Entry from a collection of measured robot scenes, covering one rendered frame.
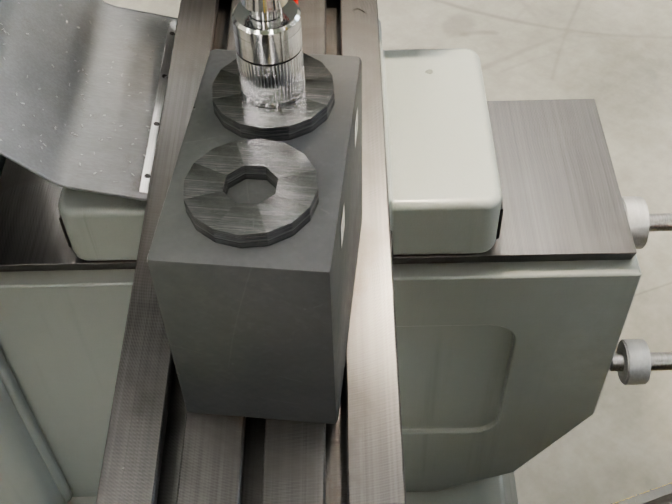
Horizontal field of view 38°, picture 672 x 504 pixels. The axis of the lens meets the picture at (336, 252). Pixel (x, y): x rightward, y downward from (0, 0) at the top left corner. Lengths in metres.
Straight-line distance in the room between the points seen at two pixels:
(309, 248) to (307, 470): 0.20
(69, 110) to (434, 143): 0.41
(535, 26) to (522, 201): 1.61
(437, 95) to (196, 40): 0.30
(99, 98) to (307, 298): 0.57
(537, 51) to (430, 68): 1.47
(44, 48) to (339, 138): 0.54
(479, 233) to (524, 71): 1.54
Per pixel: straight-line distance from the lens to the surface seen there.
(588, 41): 2.74
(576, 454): 1.88
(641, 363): 1.32
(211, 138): 0.70
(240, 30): 0.66
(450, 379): 1.32
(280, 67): 0.67
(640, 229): 1.30
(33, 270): 1.20
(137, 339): 0.82
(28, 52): 1.13
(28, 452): 1.46
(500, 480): 1.61
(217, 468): 0.75
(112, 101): 1.13
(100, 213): 1.09
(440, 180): 1.08
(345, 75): 0.74
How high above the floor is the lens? 1.61
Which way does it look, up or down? 49 degrees down
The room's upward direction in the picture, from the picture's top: 2 degrees counter-clockwise
